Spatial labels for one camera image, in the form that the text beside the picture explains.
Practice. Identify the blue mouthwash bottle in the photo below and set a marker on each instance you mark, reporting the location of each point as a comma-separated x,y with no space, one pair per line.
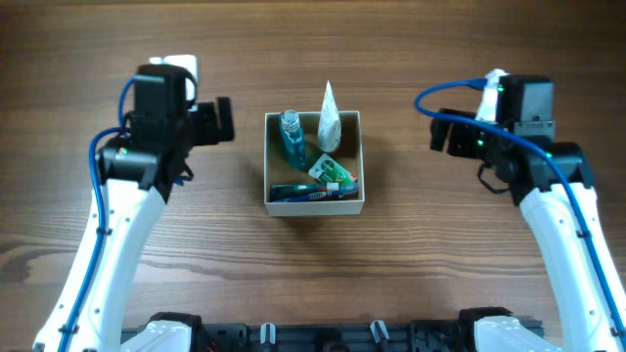
293,139

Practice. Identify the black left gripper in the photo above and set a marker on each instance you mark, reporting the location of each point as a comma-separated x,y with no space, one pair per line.
210,123

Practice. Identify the white cardboard box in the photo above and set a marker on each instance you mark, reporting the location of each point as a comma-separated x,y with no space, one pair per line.
278,171

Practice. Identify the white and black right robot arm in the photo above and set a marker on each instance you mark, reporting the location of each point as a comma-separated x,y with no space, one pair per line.
506,121

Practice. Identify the white lotion tube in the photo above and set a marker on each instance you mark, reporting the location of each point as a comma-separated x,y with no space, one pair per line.
329,127

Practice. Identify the green toothpaste tube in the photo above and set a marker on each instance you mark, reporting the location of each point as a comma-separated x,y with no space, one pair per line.
279,192

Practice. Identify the blue and white toothbrush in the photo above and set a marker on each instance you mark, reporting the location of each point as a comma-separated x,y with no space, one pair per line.
342,192

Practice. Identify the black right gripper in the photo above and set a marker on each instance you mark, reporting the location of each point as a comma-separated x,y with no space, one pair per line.
453,135

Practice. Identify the green soap box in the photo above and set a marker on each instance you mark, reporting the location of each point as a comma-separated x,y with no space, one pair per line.
327,170

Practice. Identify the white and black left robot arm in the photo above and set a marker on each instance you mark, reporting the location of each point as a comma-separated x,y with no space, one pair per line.
133,167

